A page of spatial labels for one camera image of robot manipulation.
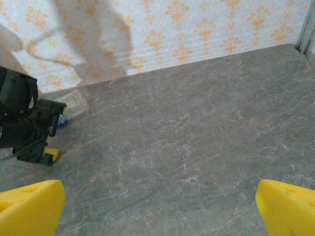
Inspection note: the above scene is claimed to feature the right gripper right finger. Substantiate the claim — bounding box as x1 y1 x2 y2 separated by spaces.
255 179 315 236

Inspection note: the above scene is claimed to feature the clear square bottle white label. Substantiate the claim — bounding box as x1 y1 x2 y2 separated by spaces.
56 88 90 118

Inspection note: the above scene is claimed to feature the aluminium frame post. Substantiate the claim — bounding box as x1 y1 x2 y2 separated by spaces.
296 0 315 58

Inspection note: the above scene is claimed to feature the thin black camera wire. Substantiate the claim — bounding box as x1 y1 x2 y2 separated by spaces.
0 137 48 162

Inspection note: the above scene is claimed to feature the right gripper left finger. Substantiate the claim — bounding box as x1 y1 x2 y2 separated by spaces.
0 179 66 236

